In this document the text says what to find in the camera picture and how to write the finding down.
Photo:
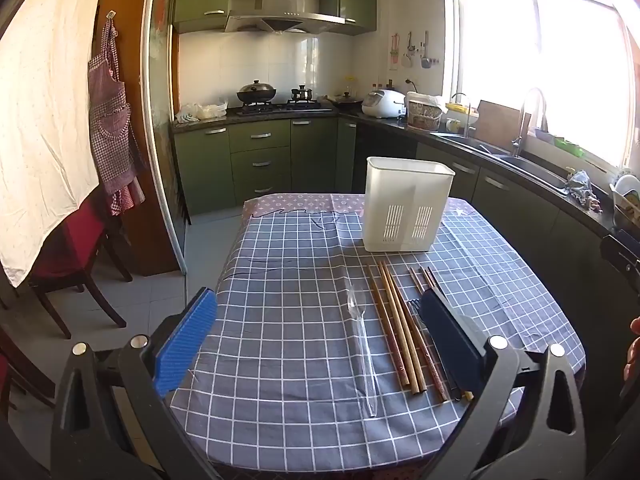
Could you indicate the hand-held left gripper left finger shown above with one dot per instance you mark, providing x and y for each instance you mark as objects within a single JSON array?
[{"x": 184, "y": 347}]

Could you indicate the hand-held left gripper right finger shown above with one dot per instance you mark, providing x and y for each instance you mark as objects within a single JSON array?
[{"x": 450, "y": 342}]

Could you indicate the plain bamboo chopstick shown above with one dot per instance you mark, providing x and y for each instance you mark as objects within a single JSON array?
[
  {"x": 397, "y": 330},
  {"x": 402, "y": 317}
]

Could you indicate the dark brown chopstick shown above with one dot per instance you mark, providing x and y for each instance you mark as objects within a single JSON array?
[
  {"x": 426, "y": 276},
  {"x": 433, "y": 276}
]

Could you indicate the clear plastic spoon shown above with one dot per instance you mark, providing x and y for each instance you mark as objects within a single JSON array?
[{"x": 361, "y": 332}]

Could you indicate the white plastic utensil holder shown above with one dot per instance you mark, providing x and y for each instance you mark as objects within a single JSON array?
[{"x": 400, "y": 210}]

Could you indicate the person's right hand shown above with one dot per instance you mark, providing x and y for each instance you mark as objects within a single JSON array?
[{"x": 633, "y": 355}]

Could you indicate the dish rack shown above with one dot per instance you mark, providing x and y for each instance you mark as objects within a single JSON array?
[{"x": 627, "y": 195}]

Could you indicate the grey checked tablecloth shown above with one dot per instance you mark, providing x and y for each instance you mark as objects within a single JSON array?
[{"x": 290, "y": 310}]

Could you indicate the green sink caddy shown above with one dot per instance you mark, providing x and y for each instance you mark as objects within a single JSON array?
[{"x": 567, "y": 146}]

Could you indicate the steel kitchen sink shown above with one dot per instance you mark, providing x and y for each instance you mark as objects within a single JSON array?
[{"x": 525, "y": 162}]

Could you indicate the red cushioned wooden chair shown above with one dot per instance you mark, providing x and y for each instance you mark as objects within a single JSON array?
[{"x": 80, "y": 250}]

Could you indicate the steel kitchen faucet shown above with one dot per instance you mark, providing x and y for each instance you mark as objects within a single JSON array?
[{"x": 522, "y": 120}]

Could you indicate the wooden cutting board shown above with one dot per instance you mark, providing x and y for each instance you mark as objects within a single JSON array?
[{"x": 500, "y": 120}]

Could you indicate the green lower kitchen cabinets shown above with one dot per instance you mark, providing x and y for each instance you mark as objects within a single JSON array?
[{"x": 260, "y": 160}]

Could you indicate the kitchen window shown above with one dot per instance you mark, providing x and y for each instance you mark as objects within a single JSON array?
[{"x": 550, "y": 60}]

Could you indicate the yellow lidded container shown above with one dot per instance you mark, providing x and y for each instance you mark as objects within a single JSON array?
[{"x": 457, "y": 115}]

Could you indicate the black kitchen countertop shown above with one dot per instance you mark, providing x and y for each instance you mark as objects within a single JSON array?
[{"x": 385, "y": 124}]

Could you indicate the white plastic bag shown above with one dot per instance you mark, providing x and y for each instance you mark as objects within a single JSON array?
[{"x": 202, "y": 111}]

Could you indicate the red checked apron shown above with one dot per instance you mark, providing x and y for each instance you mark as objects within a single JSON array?
[{"x": 112, "y": 120}]

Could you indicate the white rice cooker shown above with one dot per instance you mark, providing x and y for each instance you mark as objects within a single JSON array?
[{"x": 382, "y": 104}]

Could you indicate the gas stove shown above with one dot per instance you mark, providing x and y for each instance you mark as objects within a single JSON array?
[{"x": 280, "y": 107}]

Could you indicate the black frying pan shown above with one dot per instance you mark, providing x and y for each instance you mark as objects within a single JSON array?
[{"x": 347, "y": 100}]

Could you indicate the black wok with lid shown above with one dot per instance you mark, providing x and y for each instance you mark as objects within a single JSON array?
[{"x": 256, "y": 92}]

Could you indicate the white hanging sheet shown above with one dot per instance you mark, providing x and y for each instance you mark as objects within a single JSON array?
[{"x": 45, "y": 110}]

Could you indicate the small black pot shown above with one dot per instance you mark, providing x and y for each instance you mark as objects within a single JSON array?
[{"x": 301, "y": 94}]

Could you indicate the hanging kitchen tools rack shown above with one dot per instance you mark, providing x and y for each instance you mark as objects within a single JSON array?
[{"x": 422, "y": 52}]

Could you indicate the steel range hood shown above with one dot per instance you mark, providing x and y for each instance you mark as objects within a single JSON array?
[{"x": 285, "y": 10}]

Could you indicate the pink wall sticker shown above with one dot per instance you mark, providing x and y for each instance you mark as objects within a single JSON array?
[{"x": 395, "y": 50}]

